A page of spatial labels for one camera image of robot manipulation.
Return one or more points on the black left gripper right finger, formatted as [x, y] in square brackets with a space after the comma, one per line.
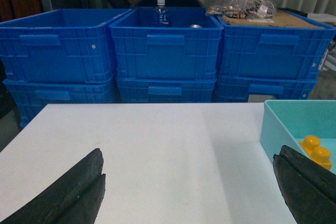
[308, 189]

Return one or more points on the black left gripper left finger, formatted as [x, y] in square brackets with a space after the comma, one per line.
[75, 197]

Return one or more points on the yellow toy block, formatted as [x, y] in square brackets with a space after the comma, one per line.
[311, 144]

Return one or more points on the teal plastic box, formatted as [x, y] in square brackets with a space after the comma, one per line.
[287, 122]

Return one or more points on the blue crate bottom left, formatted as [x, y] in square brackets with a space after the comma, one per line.
[31, 98]

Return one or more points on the blue crate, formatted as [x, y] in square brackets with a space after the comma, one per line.
[238, 89]
[177, 52]
[165, 91]
[273, 52]
[61, 46]
[31, 98]

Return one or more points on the blue crate bottom right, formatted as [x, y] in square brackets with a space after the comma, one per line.
[238, 89]

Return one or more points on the blue crate bottom middle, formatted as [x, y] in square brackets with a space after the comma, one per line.
[165, 91]

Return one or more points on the blue crate top right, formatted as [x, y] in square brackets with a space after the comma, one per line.
[273, 52]

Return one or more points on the blue crate top left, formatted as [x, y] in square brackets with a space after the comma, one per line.
[61, 46]

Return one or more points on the brown cardboard sheet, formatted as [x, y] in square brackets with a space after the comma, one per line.
[282, 19]

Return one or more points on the blue crate top middle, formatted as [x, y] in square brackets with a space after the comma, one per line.
[177, 52]

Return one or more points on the silver metal can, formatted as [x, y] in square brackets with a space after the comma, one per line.
[195, 26]

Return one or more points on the clear plastic bag of parts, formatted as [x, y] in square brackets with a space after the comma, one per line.
[243, 9]

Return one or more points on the clear plastic water bottle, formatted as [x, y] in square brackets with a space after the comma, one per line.
[161, 15]

